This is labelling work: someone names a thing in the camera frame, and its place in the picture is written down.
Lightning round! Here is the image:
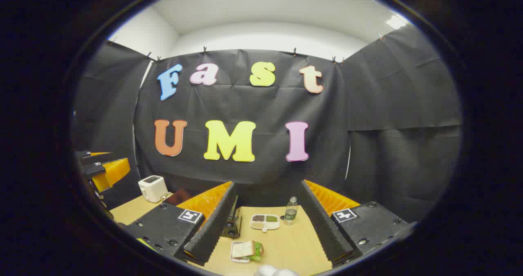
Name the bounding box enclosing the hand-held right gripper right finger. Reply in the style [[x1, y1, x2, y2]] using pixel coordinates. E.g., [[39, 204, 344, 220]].
[[300, 180, 415, 268]]

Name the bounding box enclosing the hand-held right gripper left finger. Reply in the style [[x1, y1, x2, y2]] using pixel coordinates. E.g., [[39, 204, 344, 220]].
[[122, 181, 239, 267]]

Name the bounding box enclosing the black electric oven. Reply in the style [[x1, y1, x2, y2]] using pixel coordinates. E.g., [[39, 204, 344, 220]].
[[165, 188, 242, 239]]

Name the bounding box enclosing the sandwich with lettuce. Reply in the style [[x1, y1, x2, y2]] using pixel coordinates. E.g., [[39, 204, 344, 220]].
[[232, 240, 265, 263]]

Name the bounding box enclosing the clear plastic water bottle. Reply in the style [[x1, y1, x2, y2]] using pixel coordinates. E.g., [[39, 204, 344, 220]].
[[284, 196, 299, 227]]

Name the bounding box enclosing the white plastic tray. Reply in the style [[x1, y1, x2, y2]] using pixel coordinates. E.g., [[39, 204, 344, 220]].
[[230, 241, 255, 264]]

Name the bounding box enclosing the white toaster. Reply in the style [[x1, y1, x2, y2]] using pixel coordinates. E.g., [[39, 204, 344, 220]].
[[138, 175, 169, 203]]

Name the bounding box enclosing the white divided condiment dish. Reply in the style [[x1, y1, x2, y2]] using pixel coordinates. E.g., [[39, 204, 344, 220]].
[[250, 214, 281, 233]]

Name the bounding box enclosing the row of small cloth clips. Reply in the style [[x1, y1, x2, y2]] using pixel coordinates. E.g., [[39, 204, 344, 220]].
[[108, 33, 384, 64]]

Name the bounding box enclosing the small ceiling light panel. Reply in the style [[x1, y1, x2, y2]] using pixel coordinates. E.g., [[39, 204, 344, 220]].
[[386, 15, 408, 30]]

